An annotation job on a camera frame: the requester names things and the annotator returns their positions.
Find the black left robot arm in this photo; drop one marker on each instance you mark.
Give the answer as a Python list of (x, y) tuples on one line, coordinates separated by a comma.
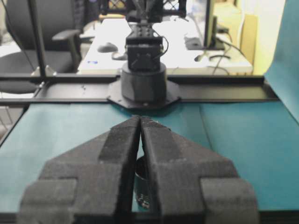
[(143, 82)]

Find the computer monitor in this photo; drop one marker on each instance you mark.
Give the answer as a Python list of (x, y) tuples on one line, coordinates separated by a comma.
[(202, 26)]

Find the black office chair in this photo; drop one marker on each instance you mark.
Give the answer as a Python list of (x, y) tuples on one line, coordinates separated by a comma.
[(47, 33)]

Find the computer mouse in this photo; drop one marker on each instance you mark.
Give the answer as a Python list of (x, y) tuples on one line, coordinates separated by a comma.
[(107, 48)]

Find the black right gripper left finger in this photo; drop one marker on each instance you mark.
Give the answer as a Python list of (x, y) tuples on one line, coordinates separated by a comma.
[(91, 182)]

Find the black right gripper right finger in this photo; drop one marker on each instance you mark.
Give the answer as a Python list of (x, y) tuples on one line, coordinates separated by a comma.
[(191, 184)]

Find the white desk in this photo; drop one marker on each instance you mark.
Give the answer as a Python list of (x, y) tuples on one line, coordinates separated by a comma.
[(178, 59)]

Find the black metal rail frame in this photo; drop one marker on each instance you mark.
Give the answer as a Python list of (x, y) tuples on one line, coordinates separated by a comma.
[(72, 88)]

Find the black cup holder with handle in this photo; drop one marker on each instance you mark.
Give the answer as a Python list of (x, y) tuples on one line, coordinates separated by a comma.
[(141, 189)]

